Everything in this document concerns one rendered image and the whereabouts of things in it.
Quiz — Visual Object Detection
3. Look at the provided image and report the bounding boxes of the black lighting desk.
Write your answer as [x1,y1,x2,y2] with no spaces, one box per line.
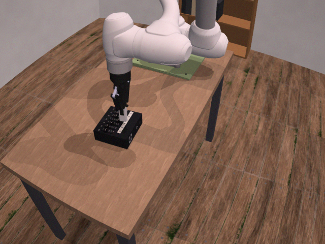
[93,106,142,149]

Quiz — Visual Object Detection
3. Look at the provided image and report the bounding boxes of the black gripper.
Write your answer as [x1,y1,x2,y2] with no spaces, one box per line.
[109,71,131,122]

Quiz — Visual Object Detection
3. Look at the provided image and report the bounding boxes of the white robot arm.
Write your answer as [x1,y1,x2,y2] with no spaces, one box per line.
[103,0,229,75]

